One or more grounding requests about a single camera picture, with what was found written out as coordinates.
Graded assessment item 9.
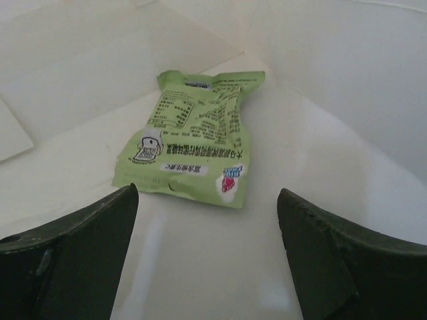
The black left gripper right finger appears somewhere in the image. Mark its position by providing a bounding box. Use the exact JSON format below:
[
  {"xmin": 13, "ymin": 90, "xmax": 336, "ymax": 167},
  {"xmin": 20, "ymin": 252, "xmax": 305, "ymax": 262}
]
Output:
[{"xmin": 277, "ymin": 189, "xmax": 426, "ymax": 319}]

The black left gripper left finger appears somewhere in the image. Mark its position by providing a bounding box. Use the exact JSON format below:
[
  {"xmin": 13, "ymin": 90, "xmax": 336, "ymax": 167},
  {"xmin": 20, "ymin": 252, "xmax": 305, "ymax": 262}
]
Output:
[{"xmin": 1, "ymin": 184, "xmax": 139, "ymax": 319}]

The light green snack packet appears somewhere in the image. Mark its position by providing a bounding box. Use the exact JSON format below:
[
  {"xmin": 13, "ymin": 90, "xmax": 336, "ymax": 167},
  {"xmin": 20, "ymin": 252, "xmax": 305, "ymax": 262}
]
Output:
[{"xmin": 112, "ymin": 71, "xmax": 266, "ymax": 209}]

